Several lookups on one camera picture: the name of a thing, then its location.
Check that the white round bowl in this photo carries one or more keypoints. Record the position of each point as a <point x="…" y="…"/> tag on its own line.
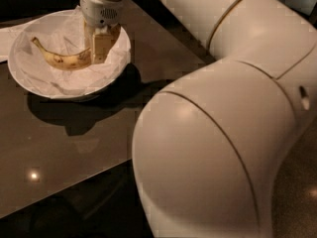
<point x="23" y="76"/>

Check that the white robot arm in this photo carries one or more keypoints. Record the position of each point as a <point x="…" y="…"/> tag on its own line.
<point x="207" y="147"/>

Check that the yellow spotted banana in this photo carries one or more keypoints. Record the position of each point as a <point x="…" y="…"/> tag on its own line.
<point x="63" y="62"/>

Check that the white paper liner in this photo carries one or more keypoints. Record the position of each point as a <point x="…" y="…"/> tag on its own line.
<point x="49" y="80"/>

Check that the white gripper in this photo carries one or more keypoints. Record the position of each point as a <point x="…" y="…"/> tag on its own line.
<point x="100" y="13"/>

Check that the white paper sheet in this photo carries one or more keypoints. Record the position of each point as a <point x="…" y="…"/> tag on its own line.
<point x="9" y="31"/>

